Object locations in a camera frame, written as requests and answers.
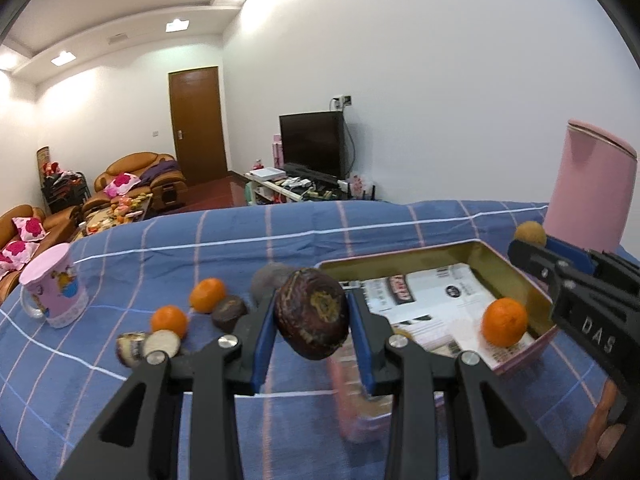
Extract person's right hand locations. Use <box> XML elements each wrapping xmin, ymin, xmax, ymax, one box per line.
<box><xmin>572</xmin><ymin>380</ymin><xmax>628</xmax><ymax>478</ymax></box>

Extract white television stand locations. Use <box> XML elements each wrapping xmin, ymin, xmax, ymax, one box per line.
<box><xmin>244</xmin><ymin>170</ymin><xmax>351</xmax><ymax>206</ymax></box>

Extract pink kettle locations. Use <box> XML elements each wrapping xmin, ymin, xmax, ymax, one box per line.
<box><xmin>542</xmin><ymin>118</ymin><xmax>639</xmax><ymax>253</ymax></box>

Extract grey purple round fruit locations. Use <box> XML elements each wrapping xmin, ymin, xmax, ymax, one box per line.
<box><xmin>250</xmin><ymin>262</ymin><xmax>296</xmax><ymax>308</ymax></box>

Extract black television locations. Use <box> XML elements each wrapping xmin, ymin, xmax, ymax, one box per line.
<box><xmin>279</xmin><ymin>111</ymin><xmax>347</xmax><ymax>181</ymax></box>

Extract brown leather two-seat sofa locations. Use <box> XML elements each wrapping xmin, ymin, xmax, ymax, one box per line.
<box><xmin>81</xmin><ymin>152</ymin><xmax>190</xmax><ymax>216</ymax></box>

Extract pink tin box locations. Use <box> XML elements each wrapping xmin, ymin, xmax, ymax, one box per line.
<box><xmin>316</xmin><ymin>239</ymin><xmax>560</xmax><ymax>443</ymax></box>

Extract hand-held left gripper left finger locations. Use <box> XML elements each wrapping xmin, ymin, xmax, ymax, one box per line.
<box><xmin>55</xmin><ymin>296</ymin><xmax>278</xmax><ymax>480</ymax></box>

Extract round cream biscuits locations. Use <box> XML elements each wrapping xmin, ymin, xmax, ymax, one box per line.
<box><xmin>142</xmin><ymin>329</ymin><xmax>182</xmax><ymax>358</ymax></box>

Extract cut fruit half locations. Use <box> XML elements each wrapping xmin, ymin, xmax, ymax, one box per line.
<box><xmin>116</xmin><ymin>331</ymin><xmax>151</xmax><ymax>367</ymax></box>

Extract small tan round fruit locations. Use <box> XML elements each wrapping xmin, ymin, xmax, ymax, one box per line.
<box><xmin>515</xmin><ymin>221</ymin><xmax>547</xmax><ymax>247</ymax></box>

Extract purple cloth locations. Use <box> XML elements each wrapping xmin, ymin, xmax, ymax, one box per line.
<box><xmin>140</xmin><ymin>160</ymin><xmax>180</xmax><ymax>186</ymax></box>

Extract brown wooden door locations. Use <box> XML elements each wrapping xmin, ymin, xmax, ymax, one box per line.
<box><xmin>168</xmin><ymin>66</ymin><xmax>229</xmax><ymax>187</ymax></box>

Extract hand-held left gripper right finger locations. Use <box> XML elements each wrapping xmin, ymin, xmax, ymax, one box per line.
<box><xmin>345</xmin><ymin>287</ymin><xmax>571</xmax><ymax>480</ymax></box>

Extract dark brown round fruit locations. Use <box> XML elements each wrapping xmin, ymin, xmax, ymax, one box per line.
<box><xmin>273</xmin><ymin>267</ymin><xmax>350</xmax><ymax>361</ymax></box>

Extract printed paper liner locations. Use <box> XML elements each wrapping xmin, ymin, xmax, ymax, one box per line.
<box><xmin>360</xmin><ymin>262</ymin><xmax>538</xmax><ymax>366</ymax></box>

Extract black rack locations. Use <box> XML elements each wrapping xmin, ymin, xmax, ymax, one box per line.
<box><xmin>41</xmin><ymin>170</ymin><xmax>91</xmax><ymax>213</ymax></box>

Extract cluttered coffee table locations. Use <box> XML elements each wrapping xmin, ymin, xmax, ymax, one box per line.
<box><xmin>70</xmin><ymin>192</ymin><xmax>156</xmax><ymax>243</ymax></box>

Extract blue plaid blanket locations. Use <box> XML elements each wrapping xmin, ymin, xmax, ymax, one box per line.
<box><xmin>0</xmin><ymin>200</ymin><xmax>640</xmax><ymax>480</ymax></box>

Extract orange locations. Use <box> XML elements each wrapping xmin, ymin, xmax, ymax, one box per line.
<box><xmin>150</xmin><ymin>305</ymin><xmax>190</xmax><ymax>339</ymax></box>
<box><xmin>189</xmin><ymin>278</ymin><xmax>227</xmax><ymax>314</ymax></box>
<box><xmin>481</xmin><ymin>297</ymin><xmax>529</xmax><ymax>347</ymax></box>

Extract pink printed mug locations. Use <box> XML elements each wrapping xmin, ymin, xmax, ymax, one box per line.
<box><xmin>18</xmin><ymin>242</ymin><xmax>90</xmax><ymax>329</ymax></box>

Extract small dark brown fruit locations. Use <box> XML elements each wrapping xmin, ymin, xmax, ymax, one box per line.
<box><xmin>211</xmin><ymin>295</ymin><xmax>249</xmax><ymax>333</ymax></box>

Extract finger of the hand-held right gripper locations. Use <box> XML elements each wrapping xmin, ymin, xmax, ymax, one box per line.
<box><xmin>544</xmin><ymin>236</ymin><xmax>640</xmax><ymax>291</ymax></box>
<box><xmin>507</xmin><ymin>239</ymin><xmax>572</xmax><ymax>292</ymax></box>

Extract pink flower cushion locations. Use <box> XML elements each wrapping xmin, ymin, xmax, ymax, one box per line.
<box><xmin>0</xmin><ymin>240</ymin><xmax>41</xmax><ymax>273</ymax></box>
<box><xmin>12</xmin><ymin>216</ymin><xmax>48</xmax><ymax>241</ymax></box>
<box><xmin>103</xmin><ymin>172</ymin><xmax>140</xmax><ymax>198</ymax></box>

